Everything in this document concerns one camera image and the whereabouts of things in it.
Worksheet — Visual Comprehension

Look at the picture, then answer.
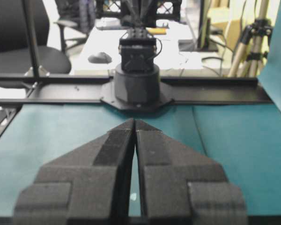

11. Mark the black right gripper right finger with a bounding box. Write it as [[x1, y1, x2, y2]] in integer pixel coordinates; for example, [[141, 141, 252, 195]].
[[135, 120, 248, 225]]

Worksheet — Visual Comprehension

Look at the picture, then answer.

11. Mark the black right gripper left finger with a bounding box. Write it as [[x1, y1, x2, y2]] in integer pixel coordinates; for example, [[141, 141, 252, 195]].
[[13, 119, 134, 225]]

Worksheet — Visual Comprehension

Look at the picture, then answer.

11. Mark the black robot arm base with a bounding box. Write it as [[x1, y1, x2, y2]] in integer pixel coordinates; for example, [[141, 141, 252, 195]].
[[100, 0, 173, 111]]

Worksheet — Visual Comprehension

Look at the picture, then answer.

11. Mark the dark computer mouse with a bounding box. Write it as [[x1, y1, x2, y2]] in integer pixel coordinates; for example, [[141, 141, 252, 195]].
[[88, 52, 112, 64]]

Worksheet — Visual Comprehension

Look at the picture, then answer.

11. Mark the white background desk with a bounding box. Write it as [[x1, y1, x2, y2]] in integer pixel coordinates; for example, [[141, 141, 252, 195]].
[[74, 17, 228, 77]]

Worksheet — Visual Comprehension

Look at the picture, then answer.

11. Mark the black office chair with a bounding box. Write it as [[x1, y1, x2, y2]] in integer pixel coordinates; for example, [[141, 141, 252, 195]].
[[0, 0, 89, 89]]

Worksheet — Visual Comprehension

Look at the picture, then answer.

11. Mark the orange yellow tool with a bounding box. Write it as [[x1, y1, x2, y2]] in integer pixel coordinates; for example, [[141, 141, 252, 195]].
[[147, 28, 167, 35]]

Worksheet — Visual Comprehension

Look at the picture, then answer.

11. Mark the black aluminium frame rail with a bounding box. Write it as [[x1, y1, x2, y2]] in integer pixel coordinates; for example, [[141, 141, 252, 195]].
[[0, 77, 272, 110]]

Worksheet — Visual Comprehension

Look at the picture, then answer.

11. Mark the beige camera tripod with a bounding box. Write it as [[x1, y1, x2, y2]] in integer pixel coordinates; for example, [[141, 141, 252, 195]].
[[227, 0, 274, 78]]

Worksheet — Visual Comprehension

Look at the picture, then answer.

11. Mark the black vertical frame post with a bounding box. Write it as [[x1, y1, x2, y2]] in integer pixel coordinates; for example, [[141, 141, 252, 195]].
[[21, 0, 40, 79]]

